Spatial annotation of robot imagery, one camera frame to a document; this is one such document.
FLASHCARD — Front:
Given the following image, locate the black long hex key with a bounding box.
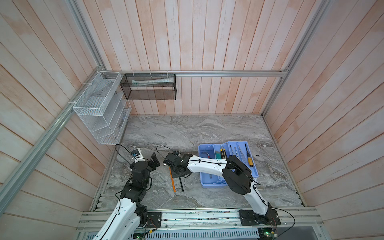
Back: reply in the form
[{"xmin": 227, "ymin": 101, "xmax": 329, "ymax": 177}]
[{"xmin": 179, "ymin": 177, "xmax": 185, "ymax": 193}]

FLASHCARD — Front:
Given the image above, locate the white and blue tool box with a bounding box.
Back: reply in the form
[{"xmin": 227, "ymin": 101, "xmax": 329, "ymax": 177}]
[{"xmin": 197, "ymin": 140, "xmax": 259, "ymax": 189}]

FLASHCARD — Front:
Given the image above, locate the clear handled tester screwdriver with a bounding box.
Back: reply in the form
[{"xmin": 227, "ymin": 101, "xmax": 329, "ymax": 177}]
[{"xmin": 237, "ymin": 142, "xmax": 248, "ymax": 165}]

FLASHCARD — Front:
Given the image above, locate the teal utility knife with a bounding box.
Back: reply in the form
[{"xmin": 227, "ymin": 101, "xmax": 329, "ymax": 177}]
[{"xmin": 215, "ymin": 151, "xmax": 222, "ymax": 160}]

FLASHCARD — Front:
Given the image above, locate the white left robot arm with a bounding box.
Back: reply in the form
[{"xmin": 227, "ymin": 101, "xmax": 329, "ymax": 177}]
[{"xmin": 94, "ymin": 153, "xmax": 160, "ymax": 240}]

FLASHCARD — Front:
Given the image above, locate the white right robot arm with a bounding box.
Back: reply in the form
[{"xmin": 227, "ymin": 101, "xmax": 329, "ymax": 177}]
[{"xmin": 164, "ymin": 153, "xmax": 271, "ymax": 216}]

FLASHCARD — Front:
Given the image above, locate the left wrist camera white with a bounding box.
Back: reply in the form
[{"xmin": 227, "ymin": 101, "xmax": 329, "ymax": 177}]
[{"xmin": 131, "ymin": 148, "xmax": 145, "ymax": 163}]

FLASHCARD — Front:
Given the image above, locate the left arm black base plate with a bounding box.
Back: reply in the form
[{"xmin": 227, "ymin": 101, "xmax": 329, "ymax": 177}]
[{"xmin": 120, "ymin": 211, "xmax": 163, "ymax": 229}]

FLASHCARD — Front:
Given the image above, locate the white wire mesh shelf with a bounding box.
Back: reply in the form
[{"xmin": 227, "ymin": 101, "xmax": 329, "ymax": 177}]
[{"xmin": 73, "ymin": 72, "xmax": 132, "ymax": 145}]

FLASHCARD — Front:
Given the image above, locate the black wire mesh basket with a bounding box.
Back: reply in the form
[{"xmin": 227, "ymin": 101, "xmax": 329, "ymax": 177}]
[{"xmin": 120, "ymin": 73, "xmax": 177, "ymax": 101}]

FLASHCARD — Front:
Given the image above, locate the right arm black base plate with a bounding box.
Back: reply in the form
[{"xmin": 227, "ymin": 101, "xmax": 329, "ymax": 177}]
[{"xmin": 239, "ymin": 210, "xmax": 281, "ymax": 226}]

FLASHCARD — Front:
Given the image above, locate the aluminium frame horizontal bar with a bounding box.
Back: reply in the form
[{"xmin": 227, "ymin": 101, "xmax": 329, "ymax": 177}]
[{"xmin": 119, "ymin": 70, "xmax": 288, "ymax": 77}]

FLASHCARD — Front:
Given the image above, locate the white ventilated cable duct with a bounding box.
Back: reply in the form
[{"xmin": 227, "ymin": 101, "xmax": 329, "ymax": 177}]
[{"xmin": 80, "ymin": 229, "xmax": 260, "ymax": 240}]

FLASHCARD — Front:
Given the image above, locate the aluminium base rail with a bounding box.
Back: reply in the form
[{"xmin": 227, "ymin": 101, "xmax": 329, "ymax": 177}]
[{"xmin": 76, "ymin": 207, "xmax": 325, "ymax": 232}]

